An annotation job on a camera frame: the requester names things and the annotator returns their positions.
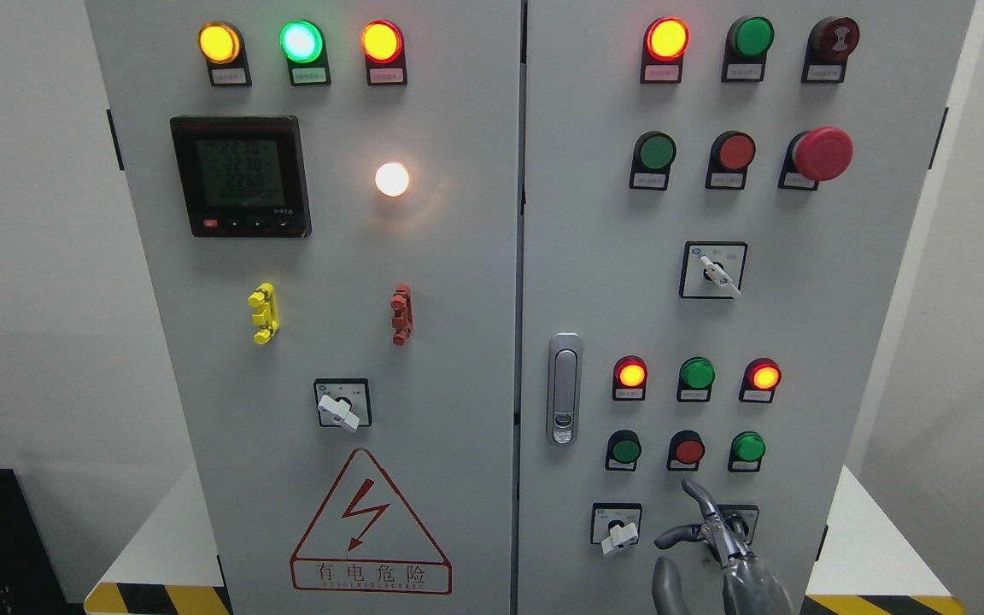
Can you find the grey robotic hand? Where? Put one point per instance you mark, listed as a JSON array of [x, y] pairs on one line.
[[749, 584]]

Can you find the green push button lower right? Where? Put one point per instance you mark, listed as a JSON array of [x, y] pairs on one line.
[[746, 452]]

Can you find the red push button lower middle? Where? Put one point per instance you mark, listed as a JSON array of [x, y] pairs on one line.
[[686, 450]]

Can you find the green start button lower left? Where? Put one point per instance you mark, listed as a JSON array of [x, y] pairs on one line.
[[623, 451]]

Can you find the red push button upper row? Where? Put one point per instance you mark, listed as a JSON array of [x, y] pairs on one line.
[[731, 154]]

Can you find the red emergency stop mushroom button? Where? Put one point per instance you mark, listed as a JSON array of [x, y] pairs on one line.
[[823, 153]]

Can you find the green push button upper row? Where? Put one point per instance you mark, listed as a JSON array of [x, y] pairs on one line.
[[653, 155]]

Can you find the red indicator light lower right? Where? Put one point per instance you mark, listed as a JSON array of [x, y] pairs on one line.
[[760, 380]]

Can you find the red indicator light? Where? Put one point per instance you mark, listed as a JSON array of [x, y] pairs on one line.
[[629, 379], [662, 51], [760, 380], [384, 49]]

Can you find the green indicator light lower middle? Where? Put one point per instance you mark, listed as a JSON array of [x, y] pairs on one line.
[[696, 379]]

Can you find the green indicator light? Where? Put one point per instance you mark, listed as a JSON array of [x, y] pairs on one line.
[[696, 379], [306, 55], [746, 47]]

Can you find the red indicator light lower left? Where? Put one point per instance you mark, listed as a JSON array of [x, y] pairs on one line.
[[629, 379]]

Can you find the red electric hazard warning sticker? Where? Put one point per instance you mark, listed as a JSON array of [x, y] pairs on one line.
[[365, 537]]

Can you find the grey electrical control cabinet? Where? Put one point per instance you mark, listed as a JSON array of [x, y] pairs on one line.
[[517, 124]]

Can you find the red terminal connector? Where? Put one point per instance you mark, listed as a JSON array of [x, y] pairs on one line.
[[402, 320]]

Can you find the white glowing indicator light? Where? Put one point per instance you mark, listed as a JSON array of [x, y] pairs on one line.
[[392, 179]]

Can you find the green indicator light top right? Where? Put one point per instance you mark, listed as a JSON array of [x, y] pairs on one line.
[[746, 47]]

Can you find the dark red buzzer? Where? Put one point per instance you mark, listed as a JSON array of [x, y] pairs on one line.
[[829, 45]]

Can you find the red indicator light top right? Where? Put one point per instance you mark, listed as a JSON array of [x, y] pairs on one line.
[[662, 51]]

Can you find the yellow terminal connector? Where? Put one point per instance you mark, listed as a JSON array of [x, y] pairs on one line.
[[262, 302]]

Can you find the black digital power meter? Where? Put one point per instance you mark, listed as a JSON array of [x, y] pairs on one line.
[[242, 176]]

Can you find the red indicator light top left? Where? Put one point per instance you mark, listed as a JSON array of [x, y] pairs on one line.
[[384, 49]]

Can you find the green indicator light top left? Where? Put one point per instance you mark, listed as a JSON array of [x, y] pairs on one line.
[[306, 55]]

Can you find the yellow indicator light top left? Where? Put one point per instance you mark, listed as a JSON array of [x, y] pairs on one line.
[[221, 45]]

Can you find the black knob selector switch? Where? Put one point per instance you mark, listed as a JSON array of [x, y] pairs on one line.
[[746, 518]]

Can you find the lower white rotary selector switch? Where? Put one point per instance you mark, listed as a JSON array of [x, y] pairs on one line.
[[615, 525]]

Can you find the white rotary selector switch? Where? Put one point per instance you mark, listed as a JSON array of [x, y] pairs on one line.
[[343, 403], [615, 525]]

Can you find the silver cabinet door handle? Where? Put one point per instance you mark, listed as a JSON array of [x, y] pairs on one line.
[[565, 353]]

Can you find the upper right white selector switch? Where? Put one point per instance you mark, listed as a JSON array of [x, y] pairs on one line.
[[712, 270]]

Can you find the left white rotary selector switch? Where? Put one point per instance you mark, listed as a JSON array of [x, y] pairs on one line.
[[343, 403]]

